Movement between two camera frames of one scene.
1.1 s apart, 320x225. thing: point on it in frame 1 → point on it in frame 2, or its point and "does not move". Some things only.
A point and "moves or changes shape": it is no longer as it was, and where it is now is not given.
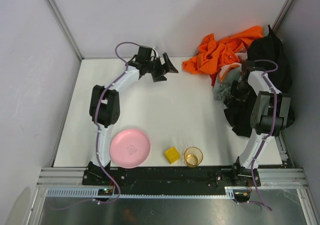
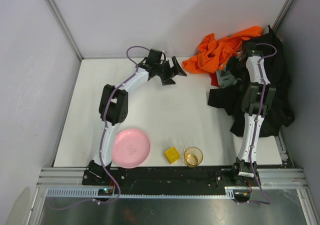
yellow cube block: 172,155 does not move
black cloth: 271,47 moves or changes shape
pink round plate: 129,148 does not move
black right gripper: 235,102 → 249,45
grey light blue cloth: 227,74 moves or changes shape
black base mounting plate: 103,176 does not move
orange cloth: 213,56 does not move
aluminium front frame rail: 270,177 does not move
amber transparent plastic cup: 193,156 does not move
